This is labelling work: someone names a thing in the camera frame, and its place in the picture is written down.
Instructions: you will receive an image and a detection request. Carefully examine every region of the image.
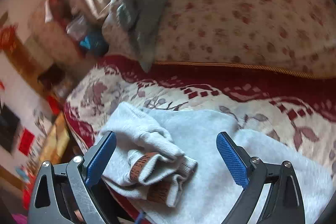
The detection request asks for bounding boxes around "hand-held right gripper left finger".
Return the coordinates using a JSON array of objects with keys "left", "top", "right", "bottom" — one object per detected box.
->
[{"left": 28, "top": 131, "right": 117, "bottom": 224}]

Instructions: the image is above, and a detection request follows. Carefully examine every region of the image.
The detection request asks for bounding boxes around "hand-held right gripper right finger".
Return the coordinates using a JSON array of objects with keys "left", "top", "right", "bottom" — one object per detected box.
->
[{"left": 216, "top": 132, "right": 306, "bottom": 224}]

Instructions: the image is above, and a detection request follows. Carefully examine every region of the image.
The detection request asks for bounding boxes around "light grey sweatshirt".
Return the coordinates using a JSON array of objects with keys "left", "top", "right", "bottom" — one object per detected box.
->
[{"left": 94, "top": 102, "right": 334, "bottom": 224}]

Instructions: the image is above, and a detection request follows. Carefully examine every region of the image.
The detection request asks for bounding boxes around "plush floral blanket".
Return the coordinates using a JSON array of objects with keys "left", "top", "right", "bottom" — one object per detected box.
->
[{"left": 63, "top": 55, "right": 336, "bottom": 224}]

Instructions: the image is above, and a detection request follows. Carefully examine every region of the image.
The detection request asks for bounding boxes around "red paper sheet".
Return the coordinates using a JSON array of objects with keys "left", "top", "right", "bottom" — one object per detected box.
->
[{"left": 18, "top": 128, "right": 36, "bottom": 156}]

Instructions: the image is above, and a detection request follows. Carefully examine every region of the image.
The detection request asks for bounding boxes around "dark flat panel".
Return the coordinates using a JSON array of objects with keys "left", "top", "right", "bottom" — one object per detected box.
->
[{"left": 0, "top": 105, "right": 21, "bottom": 154}]

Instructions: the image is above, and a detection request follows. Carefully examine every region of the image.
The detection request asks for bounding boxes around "teal plastic bag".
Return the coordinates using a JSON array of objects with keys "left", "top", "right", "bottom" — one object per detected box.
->
[{"left": 66, "top": 14, "right": 109, "bottom": 57}]

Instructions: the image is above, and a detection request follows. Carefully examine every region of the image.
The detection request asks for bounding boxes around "beige floral quilt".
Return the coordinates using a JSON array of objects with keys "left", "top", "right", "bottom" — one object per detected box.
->
[{"left": 101, "top": 0, "right": 336, "bottom": 80}]

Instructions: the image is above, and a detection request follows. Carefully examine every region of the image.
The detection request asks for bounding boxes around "grey fleece garment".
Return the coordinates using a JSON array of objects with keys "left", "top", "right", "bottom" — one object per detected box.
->
[{"left": 115, "top": 0, "right": 182, "bottom": 73}]

